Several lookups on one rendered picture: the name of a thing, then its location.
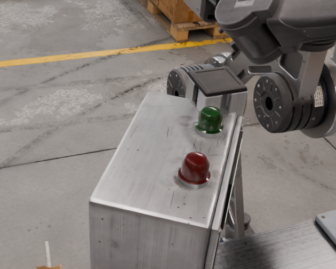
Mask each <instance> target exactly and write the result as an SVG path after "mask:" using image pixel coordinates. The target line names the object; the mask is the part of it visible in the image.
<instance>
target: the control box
mask: <svg viewBox="0 0 336 269"><path fill-rule="evenodd" d="M196 106H197V100H195V101H191V100H190V99H187V98H182V97H176V96H171V95H168V94H162V93H157V92H148V93H147V94H146V96H145V98H144V100H143V101H142V103H141V105H140V107H139V109H138V111H137V112H136V114H135V116H134V118H133V120H132V122H131V124H130V125H129V127H128V129H127V131H126V133H125V135H124V137H123V138H122V140H121V142H120V144H119V145H118V147H117V149H116V151H115V153H114V155H113V156H112V158H111V160H110V162H109V164H108V166H107V168H106V169H105V171H104V173H103V175H102V177H101V179H100V180H99V182H98V184H97V186H96V188H95V190H94V192H93V193H92V195H91V197H90V199H89V231H90V269H212V267H213V262H214V257H215V251H216V248H217V243H218V237H219V234H220V233H221V221H222V216H223V211H224V207H225V202H226V197H227V191H228V186H229V181H230V176H231V171H232V168H233V163H234V158H235V154H236V148H237V144H238V139H239V134H240V131H241V130H242V128H243V124H242V120H243V117H242V116H237V113H236V112H229V111H228V110H227V109H228V107H220V111H221V113H222V115H223V119H222V124H223V133H222V135H221V136H219V137H217V138H212V139H211V138H204V137H201V136H199V135H198V134H197V133H196V132H195V122H196V121H197V120H198V114H199V110H198V109H197V107H196ZM190 152H200V153H203V154H204V155H205V156H206V157H207V159H208V161H209V163H210V168H209V171H210V174H211V177H210V182H209V184H208V185H207V186H206V187H204V188H202V189H190V188H186V187H184V186H182V185H181V184H180V183H179V181H178V171H179V168H180V167H181V164H182V159H183V158H184V157H185V156H186V155H187V154H188V153H190Z"/></svg>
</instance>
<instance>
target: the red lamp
mask: <svg viewBox="0 0 336 269"><path fill-rule="evenodd" d="M209 168H210V163H209V161H208V159H207V157H206V156H205V155H204V154H203V153H200V152H190V153H188V154H187V155H186V156H185V157H184V158H183V159H182V164H181V167H180V168H179V171H178V181H179V183H180V184H181V185H182V186H184V187H186V188H190V189H202V188H204V187H206V186H207V185H208V184H209V182H210V177H211V174H210V171H209Z"/></svg>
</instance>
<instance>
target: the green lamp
mask: <svg viewBox="0 0 336 269"><path fill-rule="evenodd" d="M222 119H223V115H222V113H221V111H220V109H218V108H217V107H214V106H206V107H204V108H203V109H202V110H201V111H200V112H199V114H198V120H197V121H196V122H195V132H196V133H197V134H198V135H199V136H201V137H204V138H211V139H212V138H217V137H219V136H221V135H222V133H223V124H222Z"/></svg>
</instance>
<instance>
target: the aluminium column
mask: <svg viewBox="0 0 336 269"><path fill-rule="evenodd" d="M246 96H247V87H246V85H245V84H244V83H243V82H242V81H241V80H240V79H239V78H238V77H237V76H236V75H235V73H234V72H233V71H232V70H231V69H230V68H229V67H228V66H223V67H215V68H207V69H199V70H190V71H188V75H187V86H186V95H185V98H187V99H190V100H191V101H195V100H197V106H196V107H197V109H198V110H199V111H201V110H202V109H203V108H204V107H206V106H214V107H217V108H218V109H220V107H228V109H227V110H228V111H229V112H236V113H237V116H242V117H243V111H244V106H245V101H246Z"/></svg>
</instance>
